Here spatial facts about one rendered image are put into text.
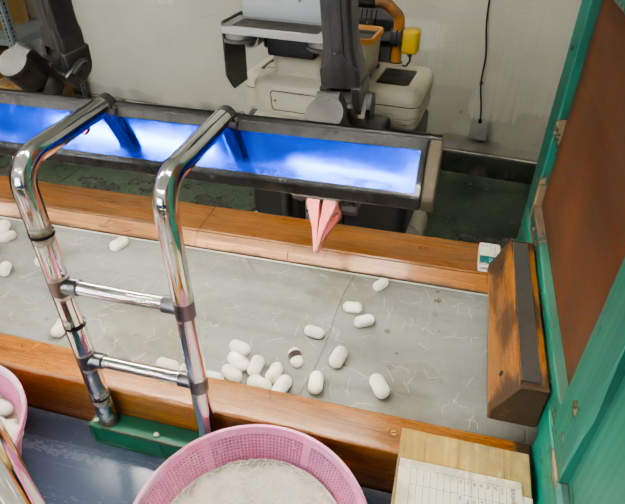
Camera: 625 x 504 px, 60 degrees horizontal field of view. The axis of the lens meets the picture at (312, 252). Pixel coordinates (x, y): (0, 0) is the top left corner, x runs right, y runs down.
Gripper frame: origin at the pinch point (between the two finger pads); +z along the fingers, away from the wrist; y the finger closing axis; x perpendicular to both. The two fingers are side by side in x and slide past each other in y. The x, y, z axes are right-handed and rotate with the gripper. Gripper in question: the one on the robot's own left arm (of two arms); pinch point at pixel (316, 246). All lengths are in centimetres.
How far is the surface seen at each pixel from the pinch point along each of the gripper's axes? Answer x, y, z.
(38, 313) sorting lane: 0.2, -43.4, 18.0
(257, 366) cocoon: -3.2, -4.4, 19.2
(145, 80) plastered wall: 184, -157, -124
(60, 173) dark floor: 157, -172, -53
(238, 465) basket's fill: -10.0, -2.4, 31.4
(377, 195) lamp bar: -24.8, 10.5, -1.0
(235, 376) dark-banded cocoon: -4.7, -6.9, 21.1
